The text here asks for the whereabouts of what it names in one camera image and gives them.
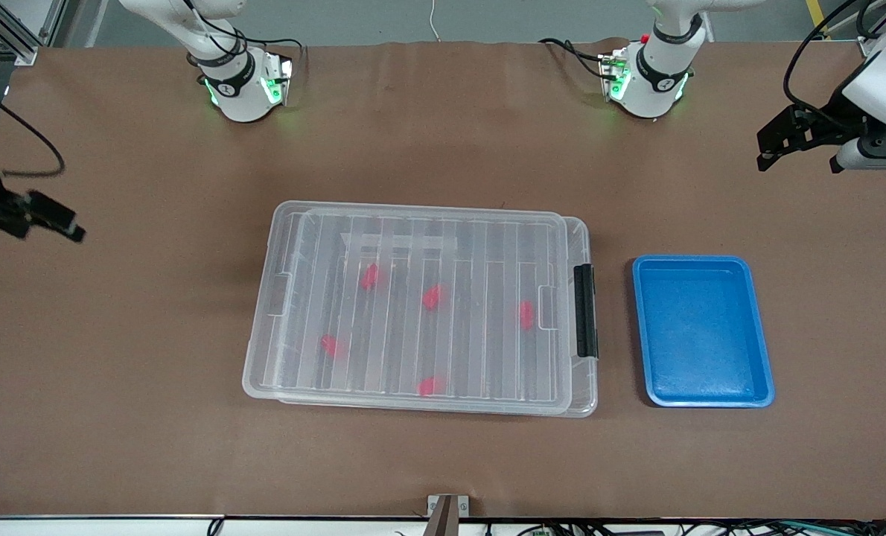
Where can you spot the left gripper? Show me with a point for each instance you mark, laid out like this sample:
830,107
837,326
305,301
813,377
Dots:
830,116

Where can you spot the red block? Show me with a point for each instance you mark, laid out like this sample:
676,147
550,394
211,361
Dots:
369,277
331,345
526,315
430,385
432,296

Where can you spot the clear plastic storage box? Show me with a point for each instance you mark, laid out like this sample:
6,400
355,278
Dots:
406,335
583,387

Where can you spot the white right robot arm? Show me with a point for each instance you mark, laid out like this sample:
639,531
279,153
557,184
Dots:
234,82

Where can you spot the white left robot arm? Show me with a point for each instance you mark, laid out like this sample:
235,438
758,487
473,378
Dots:
663,67

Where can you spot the blue plastic tray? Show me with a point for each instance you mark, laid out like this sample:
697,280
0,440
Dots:
700,335

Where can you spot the aluminium profile frame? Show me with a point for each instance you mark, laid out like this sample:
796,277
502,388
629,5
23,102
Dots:
22,41

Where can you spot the grey metal bracket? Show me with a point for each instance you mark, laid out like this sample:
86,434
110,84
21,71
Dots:
447,510

